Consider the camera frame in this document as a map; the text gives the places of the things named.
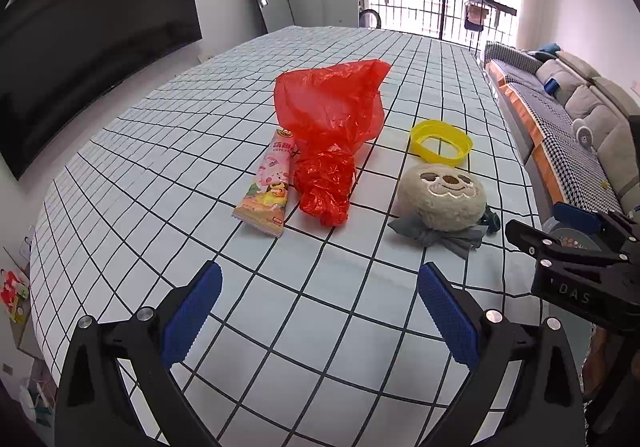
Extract red plastic bag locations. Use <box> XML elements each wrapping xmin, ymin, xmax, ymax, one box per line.
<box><xmin>273</xmin><ymin>59</ymin><xmax>392</xmax><ymax>228</ymax></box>

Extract wall hooks with stickers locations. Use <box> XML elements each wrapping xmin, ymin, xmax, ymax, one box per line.
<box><xmin>0</xmin><ymin>247</ymin><xmax>37</xmax><ymax>328</ymax></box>

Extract houndstooth sofa cover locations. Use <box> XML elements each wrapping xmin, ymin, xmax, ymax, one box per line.
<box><xmin>483</xmin><ymin>40</ymin><xmax>625</xmax><ymax>214</ymax></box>

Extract yellow plastic ring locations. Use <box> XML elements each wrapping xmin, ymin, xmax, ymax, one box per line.
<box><xmin>409</xmin><ymin>119</ymin><xmax>474</xmax><ymax>166</ymax></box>

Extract black standing clothes rack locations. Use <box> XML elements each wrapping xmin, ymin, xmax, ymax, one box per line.
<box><xmin>462</xmin><ymin>0</ymin><xmax>502</xmax><ymax>52</ymax></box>

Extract checkered tablecloth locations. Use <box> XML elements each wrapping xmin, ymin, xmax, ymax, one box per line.
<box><xmin>29</xmin><ymin>25</ymin><xmax>551</xmax><ymax>447</ymax></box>

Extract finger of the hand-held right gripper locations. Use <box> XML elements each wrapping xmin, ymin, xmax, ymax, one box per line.
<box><xmin>504</xmin><ymin>219</ymin><xmax>568</xmax><ymax>270</ymax></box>
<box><xmin>551</xmin><ymin>202</ymin><xmax>608</xmax><ymax>238</ymax></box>

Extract large black television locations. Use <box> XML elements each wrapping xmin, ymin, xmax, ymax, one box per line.
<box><xmin>0</xmin><ymin>0</ymin><xmax>204</xmax><ymax>182</ymax></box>

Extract grey sofa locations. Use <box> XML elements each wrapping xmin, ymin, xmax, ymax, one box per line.
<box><xmin>536</xmin><ymin>49</ymin><xmax>640</xmax><ymax>210</ymax></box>

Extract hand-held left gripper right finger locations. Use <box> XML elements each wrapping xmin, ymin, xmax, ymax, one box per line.
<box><xmin>417</xmin><ymin>263</ymin><xmax>586</xmax><ymax>447</ymax></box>

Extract grey perforated plastic basket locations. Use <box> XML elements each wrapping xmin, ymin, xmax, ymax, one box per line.
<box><xmin>542</xmin><ymin>221</ymin><xmax>594</xmax><ymax>253</ymax></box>

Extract grey-green cabinet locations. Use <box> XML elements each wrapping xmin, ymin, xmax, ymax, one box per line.
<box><xmin>321</xmin><ymin>0</ymin><xmax>362</xmax><ymax>28</ymax></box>

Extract pink cartoon snack packet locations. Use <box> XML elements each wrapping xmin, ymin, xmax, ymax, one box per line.
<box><xmin>231</xmin><ymin>128</ymin><xmax>300</xmax><ymax>239</ymax></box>

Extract beige round plush toy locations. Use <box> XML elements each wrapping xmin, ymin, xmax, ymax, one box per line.
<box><xmin>387</xmin><ymin>163</ymin><xmax>502</xmax><ymax>261</ymax></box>

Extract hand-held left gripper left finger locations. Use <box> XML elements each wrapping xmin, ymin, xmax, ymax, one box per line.
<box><xmin>54</xmin><ymin>261</ymin><xmax>223</xmax><ymax>447</ymax></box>

